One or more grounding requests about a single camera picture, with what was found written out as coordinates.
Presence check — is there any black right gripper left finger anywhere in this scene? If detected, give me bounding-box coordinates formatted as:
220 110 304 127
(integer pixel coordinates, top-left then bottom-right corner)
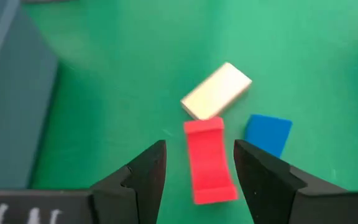
90 139 168 224

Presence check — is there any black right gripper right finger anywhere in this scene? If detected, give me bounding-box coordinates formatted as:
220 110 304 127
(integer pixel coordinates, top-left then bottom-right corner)
233 139 358 224

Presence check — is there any red curved block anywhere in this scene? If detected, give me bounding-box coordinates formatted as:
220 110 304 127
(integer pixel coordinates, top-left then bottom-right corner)
183 116 239 206

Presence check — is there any blue block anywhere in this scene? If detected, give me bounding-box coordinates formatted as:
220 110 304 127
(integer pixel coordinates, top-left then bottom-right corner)
244 113 293 159

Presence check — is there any beige wooden block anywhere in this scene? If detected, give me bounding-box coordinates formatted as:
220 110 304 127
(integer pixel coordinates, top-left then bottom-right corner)
180 61 253 121

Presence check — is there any green table mat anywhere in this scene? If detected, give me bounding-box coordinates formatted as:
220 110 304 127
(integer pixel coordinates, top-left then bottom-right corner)
22 0 358 224

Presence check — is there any grey plastic bin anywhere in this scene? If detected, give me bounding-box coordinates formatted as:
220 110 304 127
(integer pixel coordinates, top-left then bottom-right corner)
0 0 59 191

